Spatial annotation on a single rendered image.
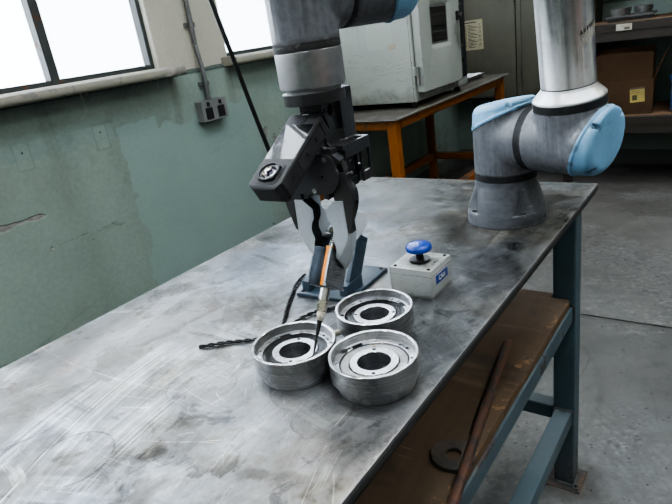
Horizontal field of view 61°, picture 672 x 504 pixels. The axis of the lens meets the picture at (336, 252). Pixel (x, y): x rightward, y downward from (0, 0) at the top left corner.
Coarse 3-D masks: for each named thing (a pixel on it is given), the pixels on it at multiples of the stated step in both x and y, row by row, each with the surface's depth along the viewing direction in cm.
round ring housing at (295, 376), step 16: (272, 336) 75; (256, 352) 72; (272, 352) 71; (288, 352) 73; (304, 352) 73; (256, 368) 69; (272, 368) 67; (288, 368) 66; (304, 368) 66; (320, 368) 67; (272, 384) 69; (288, 384) 68; (304, 384) 68
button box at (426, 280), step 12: (396, 264) 88; (408, 264) 87; (420, 264) 86; (432, 264) 86; (444, 264) 87; (396, 276) 87; (408, 276) 86; (420, 276) 84; (432, 276) 84; (444, 276) 87; (396, 288) 88; (408, 288) 87; (420, 288) 85; (432, 288) 84
